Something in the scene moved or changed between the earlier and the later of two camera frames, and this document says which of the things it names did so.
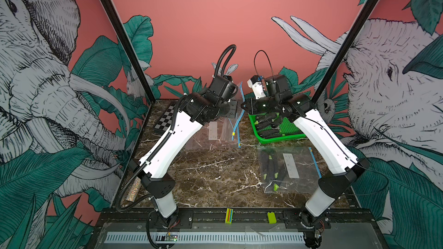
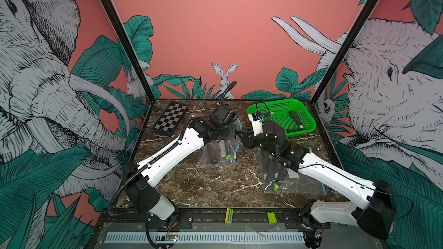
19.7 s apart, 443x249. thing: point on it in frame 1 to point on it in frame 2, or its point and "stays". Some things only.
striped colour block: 229,215 stays
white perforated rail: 211,237 stays
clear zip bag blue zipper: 288,169 stays
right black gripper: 253,103 to 250,139
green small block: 272,219 stays
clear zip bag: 234,122 to 223,152
